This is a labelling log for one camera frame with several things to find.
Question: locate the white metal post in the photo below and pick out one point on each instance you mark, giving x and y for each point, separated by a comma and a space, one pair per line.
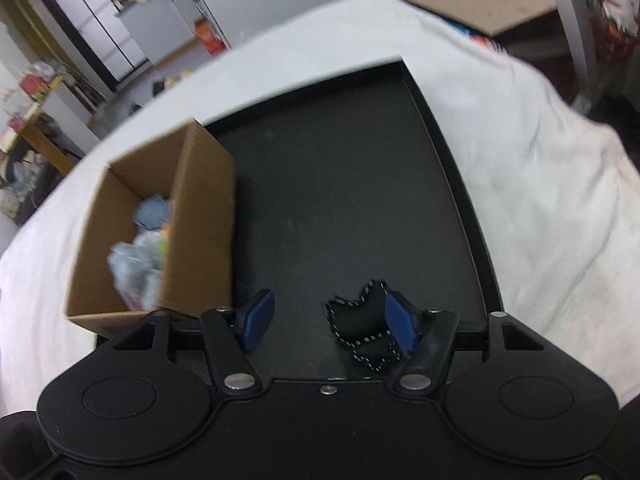
575, 25

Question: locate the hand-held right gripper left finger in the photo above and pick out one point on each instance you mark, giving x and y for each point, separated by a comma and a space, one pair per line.
257, 317

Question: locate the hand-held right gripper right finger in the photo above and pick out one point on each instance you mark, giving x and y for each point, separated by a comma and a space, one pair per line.
400, 322

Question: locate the orange carton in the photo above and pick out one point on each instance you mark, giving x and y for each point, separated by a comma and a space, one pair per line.
209, 36

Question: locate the blue denim cloth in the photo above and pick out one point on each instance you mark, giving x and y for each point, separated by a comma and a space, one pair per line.
152, 212

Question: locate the white bed sheet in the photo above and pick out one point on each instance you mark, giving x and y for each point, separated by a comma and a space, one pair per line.
540, 200

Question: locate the burger plush toy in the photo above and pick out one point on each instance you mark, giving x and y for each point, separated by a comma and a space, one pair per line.
164, 237

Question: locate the light blue fuzzy cloth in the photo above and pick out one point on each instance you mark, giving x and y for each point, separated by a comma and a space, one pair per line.
135, 270

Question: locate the black framed glass door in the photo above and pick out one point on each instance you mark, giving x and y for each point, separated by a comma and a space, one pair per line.
95, 25

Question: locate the black shallow tray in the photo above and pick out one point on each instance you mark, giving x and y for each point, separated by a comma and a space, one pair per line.
350, 185

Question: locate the pile of clutter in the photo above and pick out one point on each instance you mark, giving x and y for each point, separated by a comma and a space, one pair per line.
22, 192

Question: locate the yellow wooden table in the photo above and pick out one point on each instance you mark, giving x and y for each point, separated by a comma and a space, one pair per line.
35, 135

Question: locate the brown cardboard box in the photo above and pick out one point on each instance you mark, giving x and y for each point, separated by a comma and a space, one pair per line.
200, 220

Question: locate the black cloth with dotted trim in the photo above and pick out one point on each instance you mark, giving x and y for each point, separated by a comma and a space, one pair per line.
362, 325

